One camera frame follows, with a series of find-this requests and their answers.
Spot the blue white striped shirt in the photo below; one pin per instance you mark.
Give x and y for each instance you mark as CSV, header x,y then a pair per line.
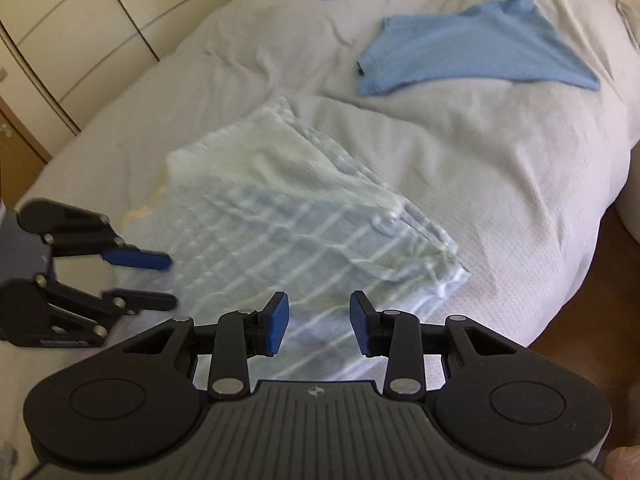
x,y
300,220

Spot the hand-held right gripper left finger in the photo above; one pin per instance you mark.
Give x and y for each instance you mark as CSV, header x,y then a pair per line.
x,y
279,325

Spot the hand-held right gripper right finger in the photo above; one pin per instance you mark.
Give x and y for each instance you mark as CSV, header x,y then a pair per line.
x,y
360,325

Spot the bed with white duvet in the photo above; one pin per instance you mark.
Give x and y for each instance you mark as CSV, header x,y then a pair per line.
x,y
500,160

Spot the light blue t-shirt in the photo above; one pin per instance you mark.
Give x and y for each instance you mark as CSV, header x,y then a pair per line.
x,y
450,45

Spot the white wardrobe with black lines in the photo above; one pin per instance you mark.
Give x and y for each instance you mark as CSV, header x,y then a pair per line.
x,y
75,25

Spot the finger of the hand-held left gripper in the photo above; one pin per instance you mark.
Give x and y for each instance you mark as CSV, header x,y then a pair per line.
x,y
140,260
145,301

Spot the brown wooden door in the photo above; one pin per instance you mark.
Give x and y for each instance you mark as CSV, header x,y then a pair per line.
x,y
20,155

